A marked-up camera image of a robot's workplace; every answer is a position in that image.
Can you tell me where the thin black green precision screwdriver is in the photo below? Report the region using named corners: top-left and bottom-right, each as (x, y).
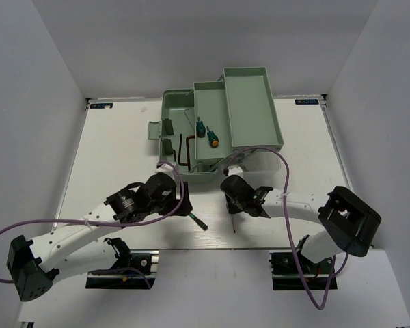
top-left (189, 213), bottom-right (208, 231)

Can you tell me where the stubby green phillips screwdriver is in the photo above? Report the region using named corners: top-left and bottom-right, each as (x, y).
top-left (206, 126), bottom-right (219, 148)

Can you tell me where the green toolbox with clear lid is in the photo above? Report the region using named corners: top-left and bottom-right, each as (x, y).
top-left (148, 67), bottom-right (284, 184)

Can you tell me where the stubby green flathead screwdriver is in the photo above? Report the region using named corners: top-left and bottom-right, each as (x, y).
top-left (196, 118), bottom-right (206, 138)

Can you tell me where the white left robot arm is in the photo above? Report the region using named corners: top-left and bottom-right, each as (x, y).
top-left (7, 173), bottom-right (193, 302)

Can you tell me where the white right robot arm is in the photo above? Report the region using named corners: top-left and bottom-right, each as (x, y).
top-left (220, 175), bottom-right (381, 273)

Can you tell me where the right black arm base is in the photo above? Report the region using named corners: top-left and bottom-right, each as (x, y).
top-left (269, 251), bottom-right (332, 291)

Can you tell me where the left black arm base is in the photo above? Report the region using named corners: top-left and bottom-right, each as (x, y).
top-left (85, 238), bottom-right (159, 290)

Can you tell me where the blue label sticker left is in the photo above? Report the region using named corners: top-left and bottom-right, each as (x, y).
top-left (90, 103), bottom-right (113, 109)

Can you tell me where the blue label sticker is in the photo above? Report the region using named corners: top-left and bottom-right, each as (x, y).
top-left (295, 98), bottom-right (319, 105)
top-left (90, 103), bottom-right (113, 109)

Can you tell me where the blue label sticker right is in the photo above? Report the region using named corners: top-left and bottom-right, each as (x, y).
top-left (295, 98), bottom-right (319, 105)

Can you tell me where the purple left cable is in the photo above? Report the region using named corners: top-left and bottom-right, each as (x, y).
top-left (0, 161), bottom-right (192, 284)

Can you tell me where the purple cable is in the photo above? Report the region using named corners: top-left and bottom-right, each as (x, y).
top-left (0, 161), bottom-right (192, 284)
top-left (221, 146), bottom-right (350, 311)

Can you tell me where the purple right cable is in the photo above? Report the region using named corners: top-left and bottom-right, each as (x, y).
top-left (221, 146), bottom-right (350, 311)

